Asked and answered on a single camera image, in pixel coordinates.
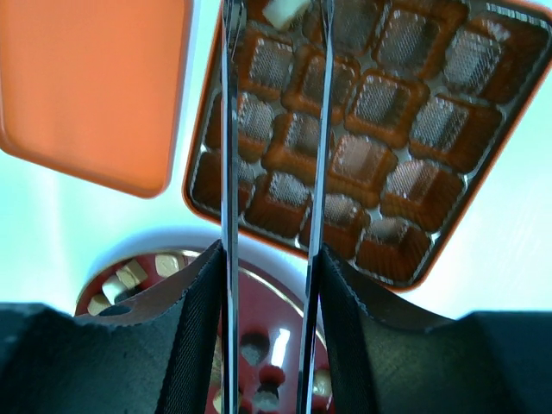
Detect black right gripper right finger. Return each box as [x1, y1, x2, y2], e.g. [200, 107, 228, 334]
[320, 248, 551, 413]

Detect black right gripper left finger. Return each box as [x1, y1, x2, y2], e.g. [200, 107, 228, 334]
[1, 242, 223, 413]

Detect metal serving tongs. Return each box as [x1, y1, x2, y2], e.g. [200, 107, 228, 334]
[221, 1, 335, 413]

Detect white bar chocolate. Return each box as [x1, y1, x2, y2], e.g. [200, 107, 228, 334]
[262, 0, 311, 30]

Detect tan heart chocolate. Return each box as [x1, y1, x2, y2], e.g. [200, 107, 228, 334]
[312, 368, 332, 398]

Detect dark round chocolate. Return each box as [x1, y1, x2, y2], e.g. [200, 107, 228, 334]
[114, 287, 141, 304]

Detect tan fluted cup chocolate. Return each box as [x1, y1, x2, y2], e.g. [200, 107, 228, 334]
[87, 293, 111, 316]

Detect white heart chocolate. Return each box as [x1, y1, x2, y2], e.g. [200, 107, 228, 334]
[102, 275, 128, 305]

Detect tan leaf pattern chocolate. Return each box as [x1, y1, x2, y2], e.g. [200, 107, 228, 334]
[116, 259, 147, 289]

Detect tan square chocolate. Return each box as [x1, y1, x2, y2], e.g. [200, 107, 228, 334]
[154, 254, 185, 278]

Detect orange chocolate box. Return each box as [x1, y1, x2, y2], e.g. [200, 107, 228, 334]
[182, 0, 552, 295]

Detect round red plate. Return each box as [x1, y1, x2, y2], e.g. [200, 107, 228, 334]
[73, 248, 336, 414]

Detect orange tin lid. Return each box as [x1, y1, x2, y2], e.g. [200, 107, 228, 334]
[1, 1, 193, 198]

